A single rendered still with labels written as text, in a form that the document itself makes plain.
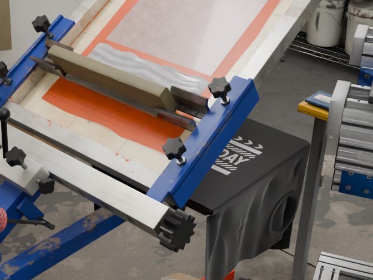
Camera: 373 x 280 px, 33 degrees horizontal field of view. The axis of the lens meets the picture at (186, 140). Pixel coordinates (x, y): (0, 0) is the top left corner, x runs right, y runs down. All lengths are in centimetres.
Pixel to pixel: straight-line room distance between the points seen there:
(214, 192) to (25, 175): 52
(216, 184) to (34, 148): 50
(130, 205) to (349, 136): 61
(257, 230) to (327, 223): 144
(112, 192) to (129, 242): 177
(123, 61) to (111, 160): 31
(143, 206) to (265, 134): 80
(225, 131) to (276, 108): 305
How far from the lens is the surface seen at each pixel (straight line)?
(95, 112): 149
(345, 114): 154
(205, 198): 158
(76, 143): 141
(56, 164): 133
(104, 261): 289
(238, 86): 133
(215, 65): 145
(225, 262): 174
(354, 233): 321
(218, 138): 128
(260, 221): 181
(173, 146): 120
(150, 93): 131
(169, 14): 162
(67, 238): 151
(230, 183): 165
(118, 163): 132
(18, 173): 131
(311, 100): 212
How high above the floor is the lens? 182
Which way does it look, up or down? 28 degrees down
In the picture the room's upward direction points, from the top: 2 degrees clockwise
